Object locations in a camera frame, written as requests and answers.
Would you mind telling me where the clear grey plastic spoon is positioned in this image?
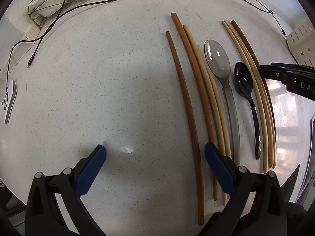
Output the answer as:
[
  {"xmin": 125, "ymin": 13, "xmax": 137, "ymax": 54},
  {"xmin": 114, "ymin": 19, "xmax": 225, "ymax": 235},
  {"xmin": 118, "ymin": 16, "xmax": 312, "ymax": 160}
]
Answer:
[{"xmin": 204, "ymin": 40, "xmax": 241, "ymax": 166}]

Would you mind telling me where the black plastic spoon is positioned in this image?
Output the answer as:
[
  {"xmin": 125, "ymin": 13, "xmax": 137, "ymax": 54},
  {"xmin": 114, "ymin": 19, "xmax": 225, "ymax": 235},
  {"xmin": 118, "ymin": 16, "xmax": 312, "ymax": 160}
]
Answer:
[{"xmin": 234, "ymin": 62, "xmax": 262, "ymax": 160}]

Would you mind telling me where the white square charger device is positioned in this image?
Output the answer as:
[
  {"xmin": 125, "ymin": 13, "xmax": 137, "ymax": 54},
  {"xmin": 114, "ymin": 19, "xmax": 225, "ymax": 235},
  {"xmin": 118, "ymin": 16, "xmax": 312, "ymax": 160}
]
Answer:
[{"xmin": 1, "ymin": 79, "xmax": 17, "ymax": 124}]

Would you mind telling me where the beige plastic utensil holder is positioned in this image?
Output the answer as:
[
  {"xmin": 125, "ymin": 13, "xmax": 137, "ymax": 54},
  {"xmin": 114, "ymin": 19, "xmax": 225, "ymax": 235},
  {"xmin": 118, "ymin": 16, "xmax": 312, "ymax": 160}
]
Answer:
[{"xmin": 286, "ymin": 20, "xmax": 315, "ymax": 68}]

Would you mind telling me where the light wooden chopstick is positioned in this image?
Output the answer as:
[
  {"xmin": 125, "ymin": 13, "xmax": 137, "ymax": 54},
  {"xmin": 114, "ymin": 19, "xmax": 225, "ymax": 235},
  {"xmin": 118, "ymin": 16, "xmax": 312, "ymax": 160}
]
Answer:
[
  {"xmin": 197, "ymin": 45, "xmax": 232, "ymax": 158},
  {"xmin": 222, "ymin": 20, "xmax": 275, "ymax": 173},
  {"xmin": 222, "ymin": 20, "xmax": 270, "ymax": 173},
  {"xmin": 183, "ymin": 24, "xmax": 228, "ymax": 207}
]

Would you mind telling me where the dark brown chopstick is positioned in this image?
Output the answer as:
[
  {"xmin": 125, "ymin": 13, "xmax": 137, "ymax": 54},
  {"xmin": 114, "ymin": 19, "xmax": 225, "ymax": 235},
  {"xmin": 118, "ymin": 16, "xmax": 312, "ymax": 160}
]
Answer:
[
  {"xmin": 170, "ymin": 12, "xmax": 219, "ymax": 201},
  {"xmin": 231, "ymin": 20, "xmax": 277, "ymax": 168},
  {"xmin": 166, "ymin": 31, "xmax": 205, "ymax": 226}
]

